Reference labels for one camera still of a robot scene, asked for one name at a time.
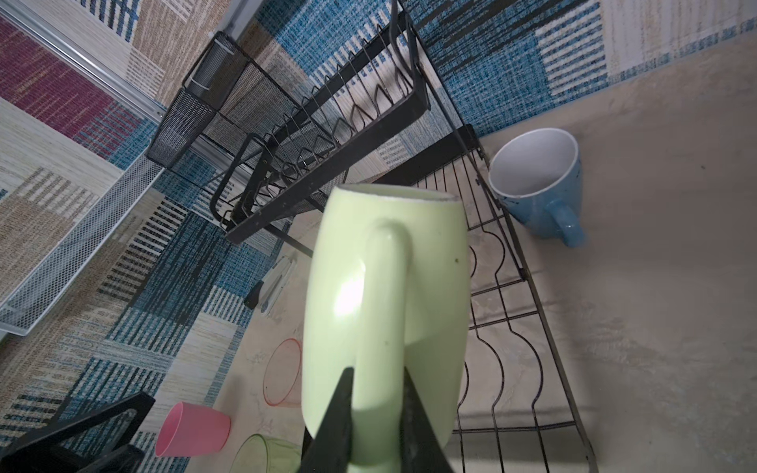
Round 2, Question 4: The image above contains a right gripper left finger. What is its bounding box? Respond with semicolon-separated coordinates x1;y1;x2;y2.
299;368;354;472

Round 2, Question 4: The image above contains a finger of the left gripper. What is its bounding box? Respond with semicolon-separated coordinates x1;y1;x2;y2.
73;445;145;473
1;391;155;458

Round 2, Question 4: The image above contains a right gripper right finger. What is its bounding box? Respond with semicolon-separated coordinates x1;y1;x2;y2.
400;369;453;473

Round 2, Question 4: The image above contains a clear green plastic cup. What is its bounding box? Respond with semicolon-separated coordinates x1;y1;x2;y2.
230;434;301;473

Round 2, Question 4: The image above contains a clear pink plastic cup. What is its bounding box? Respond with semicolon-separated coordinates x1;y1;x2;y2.
262;338;303;408

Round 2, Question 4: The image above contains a light green ceramic mug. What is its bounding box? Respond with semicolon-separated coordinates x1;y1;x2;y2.
302;184;471;472

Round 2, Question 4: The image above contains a black two-tier dish rack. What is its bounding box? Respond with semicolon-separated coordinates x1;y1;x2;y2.
217;1;599;471

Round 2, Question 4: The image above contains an opaque pink plastic cup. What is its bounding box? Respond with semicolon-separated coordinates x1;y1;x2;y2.
155;402;232;457

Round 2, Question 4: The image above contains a black silver stapler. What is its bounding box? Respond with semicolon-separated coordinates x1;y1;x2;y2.
244;256;298;317

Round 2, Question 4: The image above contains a blue speckled ceramic mug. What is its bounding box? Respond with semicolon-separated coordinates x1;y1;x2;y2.
488;128;585;248

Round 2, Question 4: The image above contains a black mesh shelf unit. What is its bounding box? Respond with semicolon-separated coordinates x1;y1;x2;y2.
146;30;332;196

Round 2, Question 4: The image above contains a white wire wall basket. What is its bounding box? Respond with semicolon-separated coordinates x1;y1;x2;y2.
1;156;164;336

